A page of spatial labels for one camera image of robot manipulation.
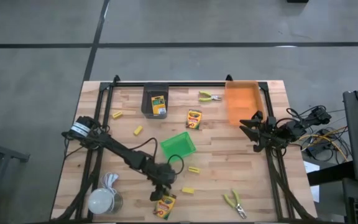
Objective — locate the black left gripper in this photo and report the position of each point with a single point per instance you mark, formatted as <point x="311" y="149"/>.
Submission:
<point x="163" y="175"/>

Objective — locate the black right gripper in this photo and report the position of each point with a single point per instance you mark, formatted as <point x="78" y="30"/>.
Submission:
<point x="267" y="132"/>

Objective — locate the yellow eraser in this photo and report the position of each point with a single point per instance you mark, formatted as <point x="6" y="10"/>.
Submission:
<point x="194" y="170"/>
<point x="117" y="115"/>
<point x="188" y="190"/>
<point x="138" y="130"/>

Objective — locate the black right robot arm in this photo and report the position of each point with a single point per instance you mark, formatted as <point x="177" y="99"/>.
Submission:
<point x="294" y="129"/>

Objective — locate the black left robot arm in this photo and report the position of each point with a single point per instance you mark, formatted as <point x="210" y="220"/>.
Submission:
<point x="120" y="149"/>

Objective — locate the orange plastic bin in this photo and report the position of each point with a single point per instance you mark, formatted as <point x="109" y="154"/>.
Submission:
<point x="242" y="99"/>

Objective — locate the green plastic basket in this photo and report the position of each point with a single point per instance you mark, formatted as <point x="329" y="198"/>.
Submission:
<point x="178" y="147"/>

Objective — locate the white dome lamp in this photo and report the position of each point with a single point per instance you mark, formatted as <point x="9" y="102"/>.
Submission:
<point x="99" y="201"/>

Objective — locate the black power adapter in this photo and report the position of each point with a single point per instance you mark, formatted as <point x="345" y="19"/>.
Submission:
<point x="319" y="151"/>

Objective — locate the white paper sheet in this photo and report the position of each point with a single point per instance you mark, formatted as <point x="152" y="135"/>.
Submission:
<point x="311" y="168"/>

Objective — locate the dark grey plastic bin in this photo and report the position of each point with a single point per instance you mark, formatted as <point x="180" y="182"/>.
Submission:
<point x="146" y="102"/>

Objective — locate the black beam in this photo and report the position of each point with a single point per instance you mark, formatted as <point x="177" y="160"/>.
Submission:
<point x="331" y="174"/>

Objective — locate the black floor object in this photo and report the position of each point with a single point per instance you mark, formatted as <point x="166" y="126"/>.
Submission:
<point x="297" y="1"/>

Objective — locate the dark grey metal stand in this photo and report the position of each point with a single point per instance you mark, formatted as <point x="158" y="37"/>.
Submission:
<point x="5" y="154"/>

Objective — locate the black table frame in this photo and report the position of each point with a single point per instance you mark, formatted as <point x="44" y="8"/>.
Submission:
<point x="185" y="84"/>

